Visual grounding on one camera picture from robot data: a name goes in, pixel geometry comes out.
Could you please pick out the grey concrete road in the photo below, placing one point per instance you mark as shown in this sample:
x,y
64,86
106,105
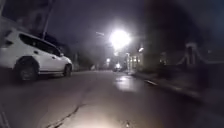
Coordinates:
x,y
100,96

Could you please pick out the white car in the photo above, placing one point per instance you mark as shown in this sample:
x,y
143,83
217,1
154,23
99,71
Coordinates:
x,y
36,55

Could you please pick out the fence with posts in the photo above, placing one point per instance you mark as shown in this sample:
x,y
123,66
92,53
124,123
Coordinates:
x,y
196,55

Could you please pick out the leaning pole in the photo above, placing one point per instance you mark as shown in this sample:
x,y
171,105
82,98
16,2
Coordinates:
x,y
47,18

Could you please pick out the raised kerb strip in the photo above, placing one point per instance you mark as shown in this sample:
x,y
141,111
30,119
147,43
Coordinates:
x,y
166,85

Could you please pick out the lit building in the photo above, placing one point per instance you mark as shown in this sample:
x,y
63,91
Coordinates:
x,y
135,60

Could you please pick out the street lamp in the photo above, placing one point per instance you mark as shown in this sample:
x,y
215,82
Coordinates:
x,y
119,39

